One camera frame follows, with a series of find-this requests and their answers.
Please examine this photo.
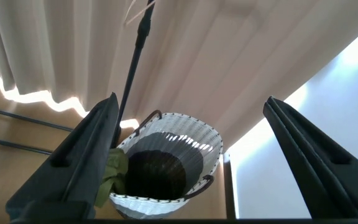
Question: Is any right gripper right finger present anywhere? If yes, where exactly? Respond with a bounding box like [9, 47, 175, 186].
[262, 95, 358, 218]

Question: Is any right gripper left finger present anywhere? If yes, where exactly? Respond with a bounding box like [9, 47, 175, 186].
[5, 92, 120, 220]

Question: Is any white laundry basket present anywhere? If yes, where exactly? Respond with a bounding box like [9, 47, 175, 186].
[109, 109, 224, 220]

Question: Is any black clothes rack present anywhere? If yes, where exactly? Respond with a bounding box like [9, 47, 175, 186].
[0, 0, 157, 156]

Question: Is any green garment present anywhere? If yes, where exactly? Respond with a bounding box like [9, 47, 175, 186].
[94, 147, 129, 208]

